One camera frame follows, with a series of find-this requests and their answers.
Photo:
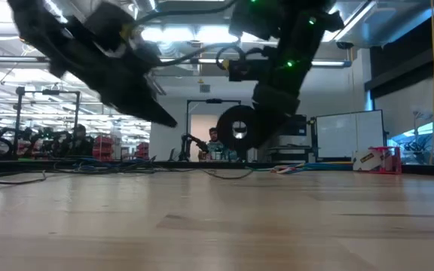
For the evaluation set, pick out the black equipment cart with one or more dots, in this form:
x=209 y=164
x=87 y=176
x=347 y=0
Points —
x=296 y=128

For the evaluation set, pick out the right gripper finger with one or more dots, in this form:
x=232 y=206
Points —
x=271 y=126

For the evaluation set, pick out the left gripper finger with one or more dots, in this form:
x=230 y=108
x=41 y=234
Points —
x=141 y=103

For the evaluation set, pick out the long ceiling light bar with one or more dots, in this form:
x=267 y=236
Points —
x=330 y=63

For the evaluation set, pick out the black gantry frame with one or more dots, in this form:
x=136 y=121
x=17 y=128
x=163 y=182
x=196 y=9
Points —
x=214 y=101
x=19 y=109

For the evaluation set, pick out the red storage bins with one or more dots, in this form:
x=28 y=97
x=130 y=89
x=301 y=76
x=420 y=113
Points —
x=142 y=149
x=104 y=147

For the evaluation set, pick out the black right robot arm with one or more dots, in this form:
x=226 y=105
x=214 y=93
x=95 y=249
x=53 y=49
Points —
x=254 y=19

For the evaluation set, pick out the person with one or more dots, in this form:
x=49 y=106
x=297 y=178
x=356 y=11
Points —
x=79 y=141
x=214 y=143

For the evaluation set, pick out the red tape dispenser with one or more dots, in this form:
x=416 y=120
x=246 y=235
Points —
x=375 y=160

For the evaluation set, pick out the white whiteboard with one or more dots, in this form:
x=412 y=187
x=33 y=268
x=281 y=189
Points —
x=349 y=133

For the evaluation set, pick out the black plastic spool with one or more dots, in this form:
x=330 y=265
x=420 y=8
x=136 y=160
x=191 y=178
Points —
x=224 y=120

